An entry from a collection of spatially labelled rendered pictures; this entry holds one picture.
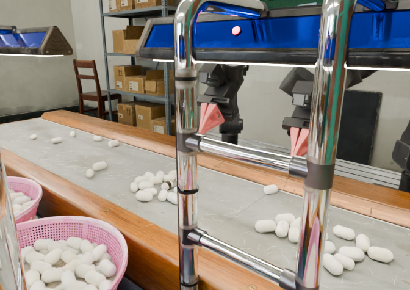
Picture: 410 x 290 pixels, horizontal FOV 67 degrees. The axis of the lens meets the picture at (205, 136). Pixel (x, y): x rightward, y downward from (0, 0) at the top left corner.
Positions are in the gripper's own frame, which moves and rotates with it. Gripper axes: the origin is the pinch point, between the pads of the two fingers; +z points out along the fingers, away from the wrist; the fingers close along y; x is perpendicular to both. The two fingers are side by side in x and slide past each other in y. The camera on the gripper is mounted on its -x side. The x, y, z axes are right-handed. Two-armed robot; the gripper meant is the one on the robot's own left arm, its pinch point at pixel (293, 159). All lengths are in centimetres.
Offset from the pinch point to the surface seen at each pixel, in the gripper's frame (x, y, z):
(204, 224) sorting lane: -9.4, -6.8, 22.7
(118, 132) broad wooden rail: 4, -67, 3
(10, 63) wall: 69, -466, -83
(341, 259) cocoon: -7.9, 16.8, 18.7
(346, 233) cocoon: -3.0, 15.3, 13.2
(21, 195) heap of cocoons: -21, -46, 35
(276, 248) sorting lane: -8.0, 7.1, 21.1
